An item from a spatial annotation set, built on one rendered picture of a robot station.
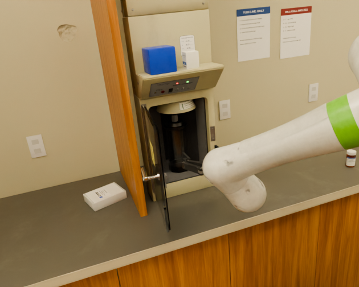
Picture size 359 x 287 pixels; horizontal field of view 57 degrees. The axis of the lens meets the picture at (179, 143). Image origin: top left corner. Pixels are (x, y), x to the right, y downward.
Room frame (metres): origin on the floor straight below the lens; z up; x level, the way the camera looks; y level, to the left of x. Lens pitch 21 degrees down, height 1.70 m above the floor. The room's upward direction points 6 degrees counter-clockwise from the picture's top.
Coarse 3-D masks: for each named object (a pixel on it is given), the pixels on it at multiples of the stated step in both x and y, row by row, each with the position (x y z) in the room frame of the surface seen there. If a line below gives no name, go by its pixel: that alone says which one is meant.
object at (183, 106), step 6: (174, 102) 1.34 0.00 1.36; (180, 102) 1.35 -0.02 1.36; (186, 102) 1.36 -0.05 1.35; (192, 102) 1.38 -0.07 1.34; (162, 108) 1.36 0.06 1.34; (168, 108) 1.34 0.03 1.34; (174, 108) 1.34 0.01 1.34; (180, 108) 1.34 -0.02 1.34; (186, 108) 1.34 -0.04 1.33; (192, 108) 1.36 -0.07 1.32
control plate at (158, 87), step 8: (176, 80) 1.22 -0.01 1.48; (184, 80) 1.23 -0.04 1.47; (192, 80) 1.25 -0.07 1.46; (152, 88) 1.21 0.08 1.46; (160, 88) 1.22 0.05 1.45; (168, 88) 1.24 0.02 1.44; (176, 88) 1.26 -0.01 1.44; (184, 88) 1.27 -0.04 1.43; (192, 88) 1.29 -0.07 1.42; (152, 96) 1.25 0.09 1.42
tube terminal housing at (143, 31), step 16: (144, 16) 1.28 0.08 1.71; (160, 16) 1.30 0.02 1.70; (176, 16) 1.32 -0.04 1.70; (192, 16) 1.34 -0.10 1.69; (208, 16) 1.36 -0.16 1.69; (128, 32) 1.29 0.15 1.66; (144, 32) 1.28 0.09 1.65; (160, 32) 1.30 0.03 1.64; (176, 32) 1.32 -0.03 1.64; (192, 32) 1.34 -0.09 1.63; (208, 32) 1.36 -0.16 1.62; (128, 48) 1.33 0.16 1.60; (176, 48) 1.32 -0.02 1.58; (208, 48) 1.36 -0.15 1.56; (160, 96) 1.29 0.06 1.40; (176, 96) 1.31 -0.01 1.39; (192, 96) 1.33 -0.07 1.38; (208, 96) 1.35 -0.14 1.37; (208, 112) 1.35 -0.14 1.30; (208, 128) 1.38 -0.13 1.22; (144, 144) 1.29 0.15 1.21; (208, 144) 1.38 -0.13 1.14; (144, 160) 1.34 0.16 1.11; (176, 192) 1.30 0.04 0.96
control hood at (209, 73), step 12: (144, 72) 1.26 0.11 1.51; (180, 72) 1.20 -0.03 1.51; (192, 72) 1.21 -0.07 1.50; (204, 72) 1.24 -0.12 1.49; (216, 72) 1.26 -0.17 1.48; (144, 84) 1.18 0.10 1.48; (204, 84) 1.30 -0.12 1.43; (216, 84) 1.32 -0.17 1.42; (144, 96) 1.23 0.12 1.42; (156, 96) 1.26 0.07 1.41
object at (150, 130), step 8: (144, 112) 1.18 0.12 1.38; (144, 120) 1.23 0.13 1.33; (152, 128) 0.98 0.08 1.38; (152, 136) 1.01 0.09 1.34; (152, 144) 1.05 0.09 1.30; (152, 160) 1.12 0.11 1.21; (152, 168) 1.17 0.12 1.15; (160, 168) 0.95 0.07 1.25; (160, 176) 0.95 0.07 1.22; (160, 184) 0.96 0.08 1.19; (160, 192) 0.99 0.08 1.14; (160, 200) 1.03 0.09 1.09; (160, 208) 1.06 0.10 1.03
